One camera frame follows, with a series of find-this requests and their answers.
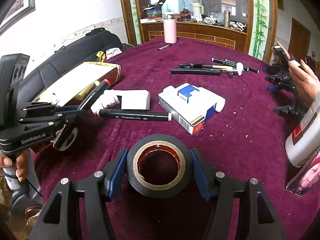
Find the black electrical tape roll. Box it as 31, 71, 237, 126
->
126, 134, 193, 198

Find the black marker pen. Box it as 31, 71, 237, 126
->
97, 109, 172, 121

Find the blue white medicine box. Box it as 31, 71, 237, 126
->
158, 83, 218, 135

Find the white pill bottle red label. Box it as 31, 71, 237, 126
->
91, 89, 120, 115

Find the white dropper bottle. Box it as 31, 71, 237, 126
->
158, 83, 226, 113

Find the small white barcode box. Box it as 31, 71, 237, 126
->
116, 90, 150, 110

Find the operator left hand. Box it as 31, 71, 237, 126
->
0, 150, 29, 182

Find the brown tape roll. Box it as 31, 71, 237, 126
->
53, 126, 78, 151

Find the gold white open box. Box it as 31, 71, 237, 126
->
33, 62, 121, 106

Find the black leather sofa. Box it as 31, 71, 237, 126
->
17, 28, 133, 103

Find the long black flat pen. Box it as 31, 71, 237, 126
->
170, 68, 222, 76

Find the large white liquor bottle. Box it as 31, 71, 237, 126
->
285, 93, 320, 167

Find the yellow cloth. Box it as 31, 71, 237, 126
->
96, 50, 106, 62

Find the yellow black pen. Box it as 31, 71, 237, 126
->
178, 63, 233, 70

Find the small white bottle on pens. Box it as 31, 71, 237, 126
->
236, 62, 244, 76

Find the small pen near thermos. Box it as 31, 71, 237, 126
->
158, 43, 175, 51

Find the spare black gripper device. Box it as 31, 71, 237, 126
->
263, 45, 308, 118

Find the woman in maroon jacket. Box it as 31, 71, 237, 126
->
277, 41, 319, 108

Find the pink thermos bottle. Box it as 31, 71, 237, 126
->
163, 14, 177, 44

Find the wooden mirror cabinet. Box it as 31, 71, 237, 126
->
120, 0, 277, 62

